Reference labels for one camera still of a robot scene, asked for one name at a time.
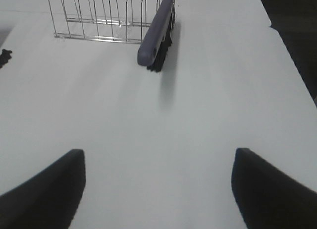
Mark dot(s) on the metal wire dish rack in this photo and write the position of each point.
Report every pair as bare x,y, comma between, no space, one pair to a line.
115,21

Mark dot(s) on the purple hand brush black bristles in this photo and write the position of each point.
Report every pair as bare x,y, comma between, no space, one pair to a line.
153,49

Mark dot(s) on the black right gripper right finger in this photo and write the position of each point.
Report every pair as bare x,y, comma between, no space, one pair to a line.
268,198

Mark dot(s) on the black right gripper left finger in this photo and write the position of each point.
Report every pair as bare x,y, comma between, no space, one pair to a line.
50,199

